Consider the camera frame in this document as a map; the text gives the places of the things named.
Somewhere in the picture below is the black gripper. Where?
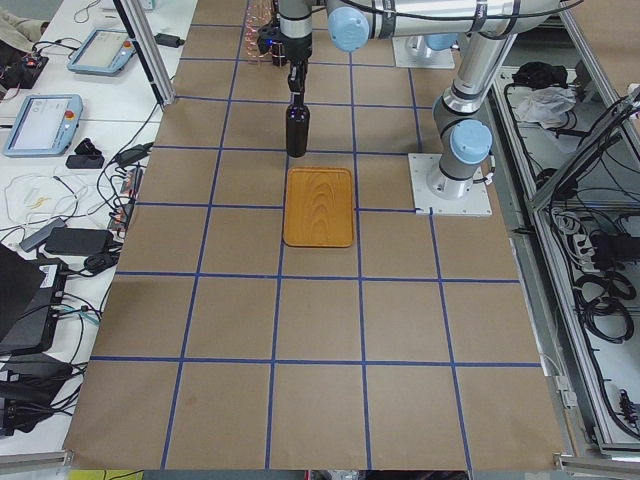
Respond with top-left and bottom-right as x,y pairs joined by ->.
278,33 -> 313,98

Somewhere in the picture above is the dark wine bottle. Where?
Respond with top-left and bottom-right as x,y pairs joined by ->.
285,94 -> 310,158

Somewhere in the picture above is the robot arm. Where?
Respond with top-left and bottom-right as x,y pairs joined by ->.
258,1 -> 578,200

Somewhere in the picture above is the wooden tray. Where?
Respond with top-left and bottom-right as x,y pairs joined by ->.
283,167 -> 354,248

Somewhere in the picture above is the black power adapter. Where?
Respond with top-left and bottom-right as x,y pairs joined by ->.
154,33 -> 184,48

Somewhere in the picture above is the teach pendant far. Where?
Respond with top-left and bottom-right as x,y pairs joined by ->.
67,29 -> 135,76

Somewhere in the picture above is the teach pendant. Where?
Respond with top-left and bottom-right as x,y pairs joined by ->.
3,94 -> 84,158
67,29 -> 135,76

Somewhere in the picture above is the teach pendant near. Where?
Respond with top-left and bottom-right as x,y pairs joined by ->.
3,94 -> 84,158

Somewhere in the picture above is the black power brick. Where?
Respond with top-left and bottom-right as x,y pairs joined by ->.
44,228 -> 113,256

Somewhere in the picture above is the black laptop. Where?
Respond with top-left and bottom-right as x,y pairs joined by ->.
1,246 -> 67,356

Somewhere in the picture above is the copper wire bottle basket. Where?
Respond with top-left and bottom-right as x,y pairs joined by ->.
243,0 -> 279,65

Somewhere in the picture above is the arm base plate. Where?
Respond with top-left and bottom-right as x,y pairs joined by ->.
392,34 -> 457,70
408,153 -> 492,217

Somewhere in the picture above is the aluminium frame post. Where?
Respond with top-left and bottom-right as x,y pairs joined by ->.
114,0 -> 175,107

